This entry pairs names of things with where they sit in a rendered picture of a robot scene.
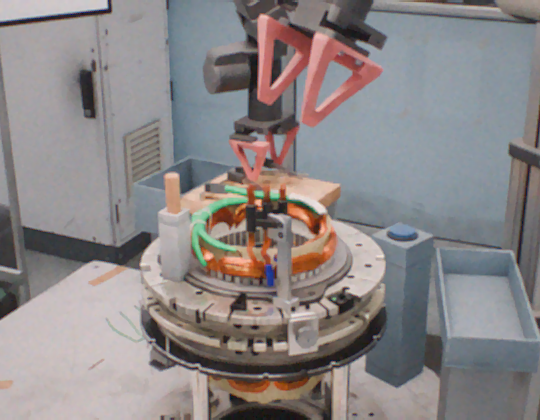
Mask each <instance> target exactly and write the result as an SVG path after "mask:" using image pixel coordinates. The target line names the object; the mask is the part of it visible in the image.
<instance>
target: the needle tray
mask: <svg viewBox="0 0 540 420"><path fill-rule="evenodd" d="M434 281H435V288H436V295H437V303H438V310H439V318H440V333H441V341H442V348H443V350H442V360H441V370H440V381H439V391H438V411H437V420H506V416H507V409H508V402H509V395H510V388H511V381H512V372H526V373H537V368H538V362H539V356H540V335H539V333H538V330H537V325H536V321H535V318H534V316H533V313H532V310H531V308H530V302H529V300H528V297H527V294H526V291H525V288H524V285H523V283H522V277H521V274H520V272H519V269H518V266H517V263H516V260H515V258H514V252H513V250H495V249H457V248H437V247H436V253H435V265H434Z"/></svg>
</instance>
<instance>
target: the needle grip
mask: <svg viewBox="0 0 540 420"><path fill-rule="evenodd" d="M164 179H165V190H166V201H167V213H168V214H171V215H178V214H179V213H180V212H181V202H180V189H179V174H177V173H174V172H172V173H167V174H166V175H165V177H164Z"/></svg>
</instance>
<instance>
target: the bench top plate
mask: <svg viewBox="0 0 540 420"><path fill-rule="evenodd" d="M116 266H117V265H112V264H109V263H104V262H100V261H95V260H93V262H91V263H89V264H87V265H85V266H83V267H81V268H80V269H78V270H77V271H76V272H75V273H73V274H72V275H69V276H68V277H66V278H65V279H63V280H62V281H61V282H60V283H57V284H55V285H54V286H53V287H52V288H50V289H48V290H47V291H44V292H43V293H42V294H40V295H39V296H37V298H35V299H33V300H30V301H29V302H28V303H27V304H25V305H24V306H22V307H21V308H19V309H17V310H15V311H14V312H13V313H12V314H10V315H9V316H6V317H5V318H4V319H2V320H0V381H14V382H13V383H12V385H11V386H10V388H9V389H3V390H0V420H95V419H97V418H98V419H100V420H140V419H141V418H142V417H143V415H144V414H145V413H146V411H147V410H148V409H149V408H150V407H151V406H152V405H153V404H155V403H156V402H157V401H158V400H159V399H161V398H162V397H163V396H164V395H167V394H168V393H170V392H171V391H172V390H174V389H175V388H177V387H180V386H182V385H184V384H186V383H188V382H189V381H190V379H189V370H187V369H185V368H183V367H180V379H179V374H178V365H177V364H175V363H174V364H172V365H171V366H169V367H166V368H164V369H162V370H160V371H159V370H157V369H154V368H153V367H151V366H149V364H148V362H147V361H150V360H152V359H151V357H150V351H151V349H152V344H149V349H147V348H146V340H145V339H144V340H142V341H140V342H134V341H132V340H131V339H129V338H127V337H125V336H123V335H120V334H119V333H117V332H116V331H115V330H113V329H112V328H111V326H113V327H114V328H115V329H116V330H118V331H119V332H120V333H122V334H124V335H128V336H129V337H131V338H133V339H135V340H139V339H141V338H143V336H141V335H143V333H142V331H141V327H140V319H139V315H140V311H139V310H137V309H136V307H135V306H134V305H133V304H135V305H136V306H137V308H139V300H141V302H142V304H143V299H142V283H141V271H139V270H136V269H132V268H127V269H126V270H124V271H123V272H121V273H119V275H115V276H113V277H111V278H110V279H109V280H107V281H105V282H103V283H102V284H98V285H96V286H93V285H91V284H89V283H88V282H90V281H92V280H94V279H95V278H97V277H99V276H101V275H103V274H105V273H107V272H109V271H110V270H112V269H113V268H115V267H116ZM139 309H140V308H139ZM119 311H120V312H122V313H123V314H124V315H125V316H126V317H127V318H128V319H129V320H130V321H131V322H132V323H133V324H134V326H135V327H136V329H137V330H138V332H139V333H140V334H141V335H138V334H137V332H136V330H135V328H134V327H133V326H132V325H131V324H130V322H129V321H128V319H127V318H124V317H123V316H122V315H121V314H120V313H119ZM105 317H106V318H108V320H109V322H110V323H111V326H110V325H109V324H108V322H107V321H106V318H105ZM364 370H365V355H363V356H362V357H361V358H360V359H358V360H357V361H355V362H352V363H351V364H350V386H351V387H353V388H355V389H357V390H358V391H360V392H362V394H364V395H366V396H368V397H369V398H370V399H371V400H372V401H373V402H374V403H376V404H377V405H378V406H379V408H380V409H381V410H382V411H384V412H385V413H386V415H387V417H388V419H389V420H437V411H438V391H439V381H440V378H439V377H438V376H437V375H436V374H435V373H434V372H432V371H431V370H430V369H427V368H426V367H425V366H424V365H423V372H422V373H421V374H420V375H418V376H417V377H415V378H413V379H411V380H410V381H408V382H407V383H405V384H404V385H403V386H400V387H398V388H396V387H394V386H390V385H388V384H387V383H385V382H383V381H381V380H380V379H379V378H375V377H373V376H371V375H370V374H368V373H366V372H365V371H364Z"/></svg>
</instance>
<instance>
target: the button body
mask: <svg viewBox="0 0 540 420"><path fill-rule="evenodd" d="M392 226H393V225H392ZM392 226H390V227H392ZM390 227H389V228H386V229H384V230H382V231H381V232H376V233H374V234H372V235H371V239H372V241H374V242H375V243H376V244H377V245H378V246H379V248H380V249H381V251H382V253H383V255H384V261H385V275H384V278H383V281H382V284H385V297H384V302H385V304H386V308H387V311H388V323H387V327H386V330H385V333H384V335H383V336H382V337H381V339H380V342H377V344H376V345H375V347H373V348H372V349H371V351H370V352H369V353H366V354H365V370H364V371H365V372H366V373H368V374H370V375H371V376H373V377H375V378H379V379H380V380H381V381H383V382H385V383H387V384H388V385H390V386H394V387H396V388H398V387H400V386H403V385H404V384H405V383H407V382H408V381H410V380H411V379H413V378H415V377H417V376H418V375H420V374H421V373H422V372H423V361H424V350H425V338H426V327H427V315H428V304H429V292H430V281H431V269H432V246H433V235H432V234H429V233H426V232H422V231H419V230H416V229H415V231H416V232H418V234H419V235H418V238H417V239H416V240H415V241H393V240H391V239H389V238H388V237H387V231H388V230H389V229H390ZM416 232H415V233H416Z"/></svg>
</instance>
